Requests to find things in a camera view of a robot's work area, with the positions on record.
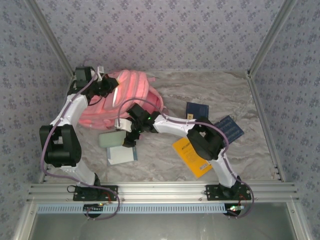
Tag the pink student backpack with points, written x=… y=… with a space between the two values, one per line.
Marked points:
x=135 y=82

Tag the mint green pencil case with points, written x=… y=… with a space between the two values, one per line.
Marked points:
x=110 y=140

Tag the white notebook with blue spine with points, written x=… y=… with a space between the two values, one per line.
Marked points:
x=122 y=156

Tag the navy book with yellow label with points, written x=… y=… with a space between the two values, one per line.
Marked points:
x=197 y=110

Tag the navy patterned book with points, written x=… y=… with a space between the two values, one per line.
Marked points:
x=231 y=130

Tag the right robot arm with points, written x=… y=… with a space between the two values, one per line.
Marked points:
x=172 y=126

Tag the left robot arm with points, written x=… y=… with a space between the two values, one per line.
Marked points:
x=72 y=110

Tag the small black controller board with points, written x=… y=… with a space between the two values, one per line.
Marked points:
x=93 y=207
x=233 y=208

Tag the grey metal panel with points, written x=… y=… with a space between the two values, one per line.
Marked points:
x=160 y=227

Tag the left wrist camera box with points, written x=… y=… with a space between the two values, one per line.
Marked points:
x=100 y=72

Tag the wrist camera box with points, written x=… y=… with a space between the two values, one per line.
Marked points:
x=123 y=124
x=100 y=72

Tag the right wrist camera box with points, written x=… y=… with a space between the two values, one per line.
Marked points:
x=123 y=124

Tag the aluminium frame post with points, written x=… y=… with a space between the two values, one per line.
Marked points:
x=270 y=37
x=53 y=37

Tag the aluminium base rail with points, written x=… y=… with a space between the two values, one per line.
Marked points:
x=160 y=191

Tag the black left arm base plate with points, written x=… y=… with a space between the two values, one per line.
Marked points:
x=82 y=195

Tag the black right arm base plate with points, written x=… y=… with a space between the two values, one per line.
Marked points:
x=212 y=193

